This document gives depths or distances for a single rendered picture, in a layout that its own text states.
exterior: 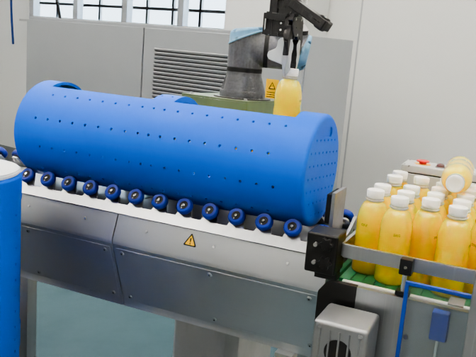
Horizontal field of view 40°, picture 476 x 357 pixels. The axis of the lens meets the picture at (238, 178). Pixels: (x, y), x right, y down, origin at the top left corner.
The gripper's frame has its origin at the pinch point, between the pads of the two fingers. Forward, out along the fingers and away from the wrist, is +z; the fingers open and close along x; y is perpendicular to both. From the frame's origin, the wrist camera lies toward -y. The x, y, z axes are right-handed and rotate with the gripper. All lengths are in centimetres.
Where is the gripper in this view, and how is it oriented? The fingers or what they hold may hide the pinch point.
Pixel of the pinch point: (290, 71)
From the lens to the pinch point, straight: 165.9
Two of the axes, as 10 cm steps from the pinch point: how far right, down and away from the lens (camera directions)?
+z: -0.8, 9.7, 2.1
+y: -9.0, -1.6, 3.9
